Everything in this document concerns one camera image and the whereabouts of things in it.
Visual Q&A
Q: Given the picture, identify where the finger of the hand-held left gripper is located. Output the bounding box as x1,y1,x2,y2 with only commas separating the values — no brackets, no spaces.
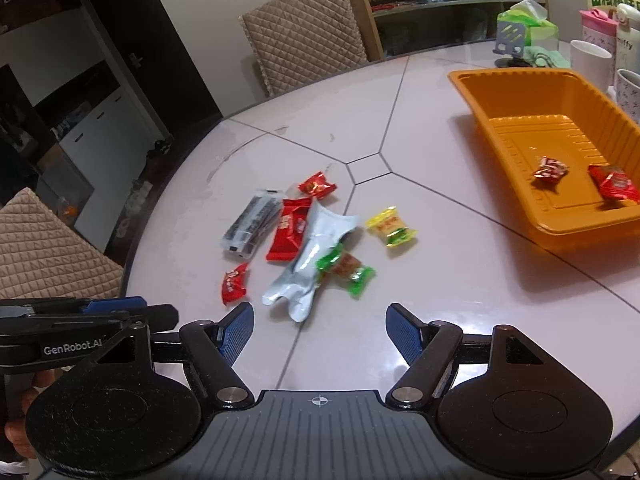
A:
100,304,180,333
0,296,148,318

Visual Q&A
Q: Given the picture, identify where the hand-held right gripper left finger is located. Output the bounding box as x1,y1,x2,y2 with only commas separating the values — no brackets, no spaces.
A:
85,302,256,411

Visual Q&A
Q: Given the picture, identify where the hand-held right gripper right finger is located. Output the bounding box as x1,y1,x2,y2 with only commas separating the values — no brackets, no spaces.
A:
385,302,566,409

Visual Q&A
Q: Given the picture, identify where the small red white-print candy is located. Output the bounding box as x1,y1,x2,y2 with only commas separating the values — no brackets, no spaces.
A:
221,261,252,307

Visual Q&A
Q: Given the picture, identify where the green candy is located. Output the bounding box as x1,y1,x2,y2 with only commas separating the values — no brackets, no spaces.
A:
314,244,377,300

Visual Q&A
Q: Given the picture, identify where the black white striped snack packet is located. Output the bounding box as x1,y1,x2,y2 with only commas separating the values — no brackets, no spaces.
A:
220,188,285,260

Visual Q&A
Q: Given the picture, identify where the yellow candy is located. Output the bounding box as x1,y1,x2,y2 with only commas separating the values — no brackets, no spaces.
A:
365,206,418,248

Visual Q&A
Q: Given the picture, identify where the long red snack packet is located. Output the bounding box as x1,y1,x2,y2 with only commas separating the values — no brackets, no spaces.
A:
265,198,313,262

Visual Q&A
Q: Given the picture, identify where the orange plastic tray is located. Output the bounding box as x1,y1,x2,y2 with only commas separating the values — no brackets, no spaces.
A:
447,67,640,251

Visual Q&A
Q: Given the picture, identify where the person's left hand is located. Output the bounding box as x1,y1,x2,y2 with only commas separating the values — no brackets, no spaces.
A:
2,367,66,461

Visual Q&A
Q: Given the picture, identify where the silver foil packet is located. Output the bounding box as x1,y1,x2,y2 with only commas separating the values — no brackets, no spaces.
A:
261,202,361,322

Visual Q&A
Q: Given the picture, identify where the beige quilted chair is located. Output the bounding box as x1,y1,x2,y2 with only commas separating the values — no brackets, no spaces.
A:
0,187,126,301
238,0,371,97

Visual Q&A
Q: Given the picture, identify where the small red gold candy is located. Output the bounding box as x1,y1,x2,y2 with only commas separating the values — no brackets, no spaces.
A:
298,171,338,197

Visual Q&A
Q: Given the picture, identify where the white low cabinet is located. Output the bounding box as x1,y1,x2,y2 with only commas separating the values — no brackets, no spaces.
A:
57,85,173,196

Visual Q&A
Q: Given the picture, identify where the red white-label candy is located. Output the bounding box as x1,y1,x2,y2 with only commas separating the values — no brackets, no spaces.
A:
587,163,640,206

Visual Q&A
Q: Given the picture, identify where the dark tall cabinet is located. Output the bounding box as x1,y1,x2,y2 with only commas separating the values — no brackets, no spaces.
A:
82,0,224,141

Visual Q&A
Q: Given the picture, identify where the green cloth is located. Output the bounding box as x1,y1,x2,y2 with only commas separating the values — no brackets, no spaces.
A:
522,45,571,69

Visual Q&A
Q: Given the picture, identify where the wooden shelf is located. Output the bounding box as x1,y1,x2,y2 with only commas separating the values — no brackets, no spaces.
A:
347,0,548,61

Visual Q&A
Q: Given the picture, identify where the grey phone stand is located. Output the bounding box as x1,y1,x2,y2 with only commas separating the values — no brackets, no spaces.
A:
492,22,533,68

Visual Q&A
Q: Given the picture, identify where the plain white mug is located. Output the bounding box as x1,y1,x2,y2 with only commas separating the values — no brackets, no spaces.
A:
570,40,615,93

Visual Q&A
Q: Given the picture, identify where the patterned white mug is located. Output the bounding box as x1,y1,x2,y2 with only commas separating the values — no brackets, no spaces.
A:
614,68,640,123

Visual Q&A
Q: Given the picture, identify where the green tissue box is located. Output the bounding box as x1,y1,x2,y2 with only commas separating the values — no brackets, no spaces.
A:
496,0,560,51

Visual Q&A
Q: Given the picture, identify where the pink lidded cup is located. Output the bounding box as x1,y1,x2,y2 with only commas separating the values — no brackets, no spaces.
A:
580,8,621,53

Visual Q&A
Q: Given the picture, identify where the white thermos bottle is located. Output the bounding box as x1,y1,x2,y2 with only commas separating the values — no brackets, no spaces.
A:
615,3,640,71

